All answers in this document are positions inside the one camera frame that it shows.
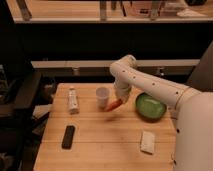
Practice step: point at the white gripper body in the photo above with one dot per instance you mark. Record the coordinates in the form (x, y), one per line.
(122, 90)

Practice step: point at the black chair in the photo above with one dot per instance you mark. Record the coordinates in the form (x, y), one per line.
(26, 90)

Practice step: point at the black remote control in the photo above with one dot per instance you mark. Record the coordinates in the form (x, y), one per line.
(68, 137)

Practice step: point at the green bowl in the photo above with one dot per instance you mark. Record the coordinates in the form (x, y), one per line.
(149, 108)

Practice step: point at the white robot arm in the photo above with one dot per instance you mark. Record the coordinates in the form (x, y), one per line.
(194, 127)

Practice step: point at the white tube bottle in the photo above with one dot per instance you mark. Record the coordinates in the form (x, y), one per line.
(73, 101)

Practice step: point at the white folded cloth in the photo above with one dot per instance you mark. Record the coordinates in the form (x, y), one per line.
(147, 142)

